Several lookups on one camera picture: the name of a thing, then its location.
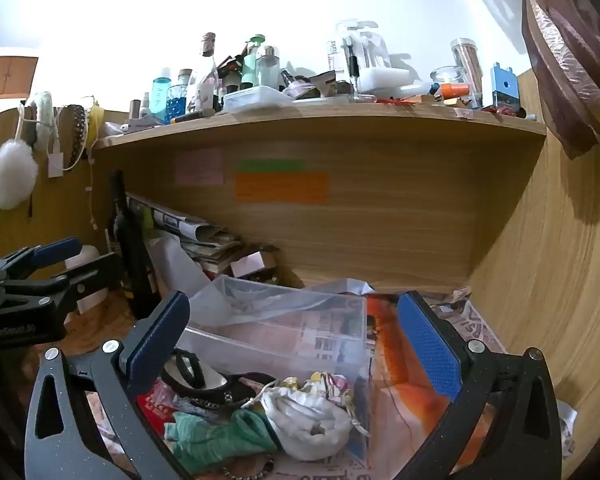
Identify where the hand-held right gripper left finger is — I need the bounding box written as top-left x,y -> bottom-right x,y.
24,290 -> 196,480

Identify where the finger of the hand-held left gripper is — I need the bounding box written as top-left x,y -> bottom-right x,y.
0,236 -> 83,286
0,252 -> 126,313

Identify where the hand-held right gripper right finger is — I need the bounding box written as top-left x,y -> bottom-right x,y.
395,290 -> 566,480

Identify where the black beaded headband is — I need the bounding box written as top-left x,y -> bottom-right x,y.
160,347 -> 276,411

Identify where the red plastic packet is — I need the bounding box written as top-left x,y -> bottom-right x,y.
137,380 -> 181,436

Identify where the floral printed cloth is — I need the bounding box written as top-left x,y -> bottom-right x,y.
300,370 -> 356,411

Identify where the green striped cloth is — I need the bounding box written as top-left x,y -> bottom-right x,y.
164,408 -> 281,476

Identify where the clear plastic storage box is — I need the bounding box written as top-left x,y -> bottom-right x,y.
177,274 -> 376,463

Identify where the white drawstring pouch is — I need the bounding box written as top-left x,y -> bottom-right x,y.
257,380 -> 353,461

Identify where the cream insulated flask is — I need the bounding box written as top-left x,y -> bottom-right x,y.
64,245 -> 112,317

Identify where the orange printed paper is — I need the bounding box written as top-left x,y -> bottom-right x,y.
367,294 -> 483,461

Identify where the dark wine bottle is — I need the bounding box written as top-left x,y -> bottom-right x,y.
107,170 -> 161,318

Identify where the newspaper print desk mat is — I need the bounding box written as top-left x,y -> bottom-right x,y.
270,287 -> 511,480

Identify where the white fluffy pompom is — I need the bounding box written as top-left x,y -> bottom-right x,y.
0,140 -> 39,211

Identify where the stack of newspapers and magazines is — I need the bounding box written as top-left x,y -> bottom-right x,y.
127,192 -> 281,281

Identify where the wooden shelf unit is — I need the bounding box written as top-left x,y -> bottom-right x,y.
0,67 -> 600,480

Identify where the black lace choker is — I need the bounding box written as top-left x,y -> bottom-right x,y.
66,105 -> 89,172

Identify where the small white box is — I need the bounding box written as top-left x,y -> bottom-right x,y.
230,250 -> 277,279

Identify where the clear plastic bag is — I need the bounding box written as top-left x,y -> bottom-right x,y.
190,275 -> 372,323

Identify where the yellow hanging item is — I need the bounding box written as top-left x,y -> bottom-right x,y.
87,100 -> 104,149

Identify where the pink paper note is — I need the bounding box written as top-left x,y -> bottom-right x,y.
174,149 -> 225,186

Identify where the flat grey white box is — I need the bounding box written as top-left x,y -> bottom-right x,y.
127,115 -> 164,134

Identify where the crumpled white paper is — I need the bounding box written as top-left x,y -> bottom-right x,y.
555,400 -> 579,457

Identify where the wooden wardrobe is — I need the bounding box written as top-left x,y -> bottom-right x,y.
0,47 -> 39,127

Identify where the light blue toner bottle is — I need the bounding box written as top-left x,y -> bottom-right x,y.
150,67 -> 173,122

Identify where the blue liquid glass bottle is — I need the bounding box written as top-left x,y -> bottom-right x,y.
165,69 -> 194,125

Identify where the brown pen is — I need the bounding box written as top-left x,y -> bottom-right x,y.
172,109 -> 219,124

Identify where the orange paper note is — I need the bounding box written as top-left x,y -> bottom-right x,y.
235,172 -> 329,206

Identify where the green paper note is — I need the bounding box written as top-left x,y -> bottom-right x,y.
237,159 -> 306,173

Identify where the tall clear illustrated bottle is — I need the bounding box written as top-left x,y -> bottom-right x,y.
187,32 -> 222,111

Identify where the clear lidded plastic container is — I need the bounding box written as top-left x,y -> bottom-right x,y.
222,86 -> 294,114

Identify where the mint green spray bottle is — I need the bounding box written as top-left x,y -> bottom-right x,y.
240,34 -> 267,89

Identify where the blue stamp block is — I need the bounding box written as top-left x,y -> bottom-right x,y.
490,62 -> 519,111

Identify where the clear jar silver cap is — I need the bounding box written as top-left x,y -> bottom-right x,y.
255,46 -> 282,89

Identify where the glass bowl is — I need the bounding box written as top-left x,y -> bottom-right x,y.
430,66 -> 469,96

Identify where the black capped small bottle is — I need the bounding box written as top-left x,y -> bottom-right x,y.
347,57 -> 364,102

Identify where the clear jar of sticks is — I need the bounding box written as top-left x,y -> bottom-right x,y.
450,38 -> 484,97

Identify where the clear acrylic organizer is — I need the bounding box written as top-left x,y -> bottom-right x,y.
337,20 -> 414,97

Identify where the clear labelled water bottle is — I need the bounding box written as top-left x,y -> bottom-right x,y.
325,39 -> 349,74

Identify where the mauve striped curtain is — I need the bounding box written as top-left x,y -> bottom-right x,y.
440,0 -> 600,161

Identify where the thin white cord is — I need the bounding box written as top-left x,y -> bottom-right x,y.
87,159 -> 100,234

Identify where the dark bead bracelet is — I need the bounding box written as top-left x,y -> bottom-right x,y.
220,455 -> 276,480

